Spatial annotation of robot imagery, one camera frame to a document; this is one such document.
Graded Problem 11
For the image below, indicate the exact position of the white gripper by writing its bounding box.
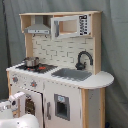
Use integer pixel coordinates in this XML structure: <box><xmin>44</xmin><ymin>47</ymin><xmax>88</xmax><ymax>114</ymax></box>
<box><xmin>9</xmin><ymin>92</ymin><xmax>26</xmax><ymax>117</ymax></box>

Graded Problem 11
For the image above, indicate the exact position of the white oven door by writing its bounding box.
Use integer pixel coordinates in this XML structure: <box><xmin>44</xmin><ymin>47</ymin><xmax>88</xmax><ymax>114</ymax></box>
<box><xmin>11</xmin><ymin>84</ymin><xmax>45</xmax><ymax>128</ymax></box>

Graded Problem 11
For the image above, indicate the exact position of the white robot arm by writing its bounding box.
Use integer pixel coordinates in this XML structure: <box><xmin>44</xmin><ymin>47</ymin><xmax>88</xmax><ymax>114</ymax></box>
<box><xmin>0</xmin><ymin>92</ymin><xmax>40</xmax><ymax>128</ymax></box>

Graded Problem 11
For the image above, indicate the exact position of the wooden toy kitchen unit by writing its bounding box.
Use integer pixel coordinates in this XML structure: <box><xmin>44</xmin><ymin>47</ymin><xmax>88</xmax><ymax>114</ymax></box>
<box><xmin>7</xmin><ymin>11</ymin><xmax>114</xmax><ymax>128</ymax></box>

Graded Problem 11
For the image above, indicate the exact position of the left red stove knob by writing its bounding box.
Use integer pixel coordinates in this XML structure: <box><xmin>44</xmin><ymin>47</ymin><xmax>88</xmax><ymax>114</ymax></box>
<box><xmin>12</xmin><ymin>77</ymin><xmax>18</xmax><ymax>83</ymax></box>

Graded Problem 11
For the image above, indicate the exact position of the red stove knob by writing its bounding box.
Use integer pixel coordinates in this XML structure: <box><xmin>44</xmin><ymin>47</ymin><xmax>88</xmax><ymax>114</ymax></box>
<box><xmin>30</xmin><ymin>81</ymin><xmax>37</xmax><ymax>87</ymax></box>
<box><xmin>12</xmin><ymin>77</ymin><xmax>18</xmax><ymax>83</ymax></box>

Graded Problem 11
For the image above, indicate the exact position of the right red stove knob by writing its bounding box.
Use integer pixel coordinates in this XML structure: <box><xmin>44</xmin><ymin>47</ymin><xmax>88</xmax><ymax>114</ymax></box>
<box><xmin>30</xmin><ymin>81</ymin><xmax>37</xmax><ymax>87</ymax></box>

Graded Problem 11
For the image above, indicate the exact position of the silver toy pot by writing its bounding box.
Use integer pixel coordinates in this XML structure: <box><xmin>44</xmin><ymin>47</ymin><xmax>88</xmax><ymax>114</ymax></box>
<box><xmin>23</xmin><ymin>57</ymin><xmax>39</xmax><ymax>67</ymax></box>

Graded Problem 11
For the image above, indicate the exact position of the black toy stovetop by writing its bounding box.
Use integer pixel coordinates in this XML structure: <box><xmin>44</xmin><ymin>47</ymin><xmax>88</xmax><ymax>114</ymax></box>
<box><xmin>18</xmin><ymin>63</ymin><xmax>55</xmax><ymax>73</ymax></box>

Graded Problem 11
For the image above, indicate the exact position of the white fridge door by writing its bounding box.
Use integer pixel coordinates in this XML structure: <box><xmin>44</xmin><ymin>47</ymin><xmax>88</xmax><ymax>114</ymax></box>
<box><xmin>45</xmin><ymin>81</ymin><xmax>82</xmax><ymax>128</ymax></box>

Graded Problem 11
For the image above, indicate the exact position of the grey toy sink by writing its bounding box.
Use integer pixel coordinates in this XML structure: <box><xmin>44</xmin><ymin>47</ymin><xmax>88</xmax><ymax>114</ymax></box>
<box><xmin>52</xmin><ymin>68</ymin><xmax>92</xmax><ymax>81</ymax></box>

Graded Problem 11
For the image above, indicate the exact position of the black toy faucet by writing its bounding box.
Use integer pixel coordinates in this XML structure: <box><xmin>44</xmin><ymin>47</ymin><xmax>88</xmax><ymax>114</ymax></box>
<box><xmin>75</xmin><ymin>51</ymin><xmax>93</xmax><ymax>70</ymax></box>

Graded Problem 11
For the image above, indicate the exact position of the grey range hood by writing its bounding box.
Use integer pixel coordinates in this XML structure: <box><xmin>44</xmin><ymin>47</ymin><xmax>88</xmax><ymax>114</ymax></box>
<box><xmin>24</xmin><ymin>16</ymin><xmax>50</xmax><ymax>35</ymax></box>

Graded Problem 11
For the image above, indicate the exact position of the white microwave door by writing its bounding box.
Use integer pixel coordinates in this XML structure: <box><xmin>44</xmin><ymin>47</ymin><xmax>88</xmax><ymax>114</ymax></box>
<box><xmin>51</xmin><ymin>14</ymin><xmax>91</xmax><ymax>39</ymax></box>

